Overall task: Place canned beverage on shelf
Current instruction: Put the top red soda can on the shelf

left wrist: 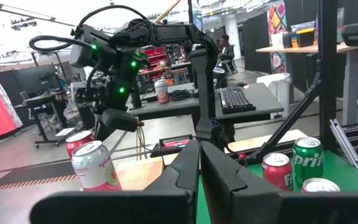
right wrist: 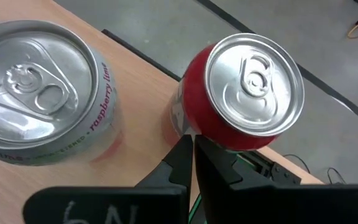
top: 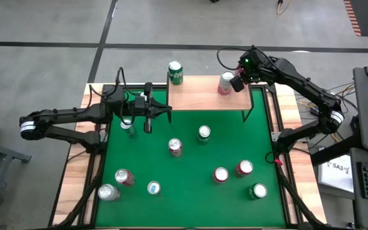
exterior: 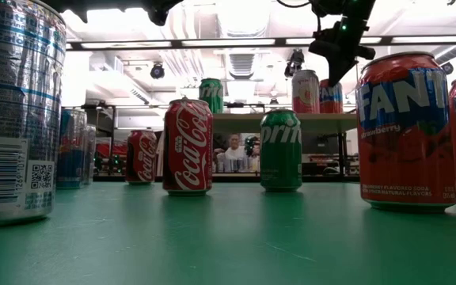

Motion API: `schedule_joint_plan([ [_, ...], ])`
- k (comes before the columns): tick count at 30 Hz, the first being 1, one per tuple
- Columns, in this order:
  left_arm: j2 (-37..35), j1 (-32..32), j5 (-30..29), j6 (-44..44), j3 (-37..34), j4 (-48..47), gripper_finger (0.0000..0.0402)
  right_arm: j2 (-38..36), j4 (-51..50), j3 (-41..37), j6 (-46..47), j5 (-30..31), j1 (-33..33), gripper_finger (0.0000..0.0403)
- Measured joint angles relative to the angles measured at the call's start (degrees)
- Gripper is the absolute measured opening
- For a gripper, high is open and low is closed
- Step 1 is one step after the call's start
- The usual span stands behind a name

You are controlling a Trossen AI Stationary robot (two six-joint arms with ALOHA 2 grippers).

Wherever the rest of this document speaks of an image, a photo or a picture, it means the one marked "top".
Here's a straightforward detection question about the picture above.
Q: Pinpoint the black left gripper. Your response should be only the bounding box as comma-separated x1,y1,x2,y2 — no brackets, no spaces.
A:
125,82,173,134

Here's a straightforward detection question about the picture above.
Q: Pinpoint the white pink raspberry lime can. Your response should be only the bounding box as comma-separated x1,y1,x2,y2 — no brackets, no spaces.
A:
217,70,235,96

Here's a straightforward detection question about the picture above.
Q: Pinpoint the green Sprite can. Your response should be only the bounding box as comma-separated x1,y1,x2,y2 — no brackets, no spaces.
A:
167,60,184,86
245,183,268,201
197,125,211,146

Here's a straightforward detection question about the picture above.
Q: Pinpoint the wooden shelf with black legs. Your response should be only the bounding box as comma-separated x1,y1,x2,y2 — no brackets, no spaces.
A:
166,72,256,124

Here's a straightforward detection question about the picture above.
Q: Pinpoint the plain silver beverage can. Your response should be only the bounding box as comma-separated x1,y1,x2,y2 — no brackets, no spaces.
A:
97,183,121,202

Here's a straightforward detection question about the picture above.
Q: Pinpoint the green table mat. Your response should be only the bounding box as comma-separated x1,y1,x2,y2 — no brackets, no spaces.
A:
95,88,286,228

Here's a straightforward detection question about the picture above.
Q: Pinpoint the black stand beam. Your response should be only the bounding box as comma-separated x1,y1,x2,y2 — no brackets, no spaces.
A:
310,134,364,167

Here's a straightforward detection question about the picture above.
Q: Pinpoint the white paper sign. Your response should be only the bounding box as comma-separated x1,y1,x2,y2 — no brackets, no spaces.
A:
317,155,355,194

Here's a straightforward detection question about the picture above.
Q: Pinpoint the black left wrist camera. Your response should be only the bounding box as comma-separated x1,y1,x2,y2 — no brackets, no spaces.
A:
132,95,146,113

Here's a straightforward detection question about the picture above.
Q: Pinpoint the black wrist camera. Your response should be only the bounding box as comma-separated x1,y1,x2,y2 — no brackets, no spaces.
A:
132,95,146,113
229,75,245,93

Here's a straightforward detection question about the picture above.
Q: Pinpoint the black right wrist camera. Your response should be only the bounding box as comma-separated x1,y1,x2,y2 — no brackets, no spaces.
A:
229,75,245,93

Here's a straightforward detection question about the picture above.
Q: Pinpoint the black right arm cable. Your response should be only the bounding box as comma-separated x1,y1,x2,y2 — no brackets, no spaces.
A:
216,47,252,71

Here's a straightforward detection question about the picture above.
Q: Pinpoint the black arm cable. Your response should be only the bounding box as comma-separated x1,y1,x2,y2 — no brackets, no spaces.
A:
88,66,140,98
216,47,252,71

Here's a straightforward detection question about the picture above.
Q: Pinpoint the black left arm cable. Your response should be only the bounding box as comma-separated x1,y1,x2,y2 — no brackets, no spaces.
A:
88,66,140,98

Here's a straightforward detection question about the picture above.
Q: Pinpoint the yellow cable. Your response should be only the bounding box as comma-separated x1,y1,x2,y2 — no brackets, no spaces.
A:
298,82,356,143
276,0,293,16

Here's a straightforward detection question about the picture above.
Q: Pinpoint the black aluminium table frame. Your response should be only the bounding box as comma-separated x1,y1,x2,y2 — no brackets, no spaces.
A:
48,82,328,230

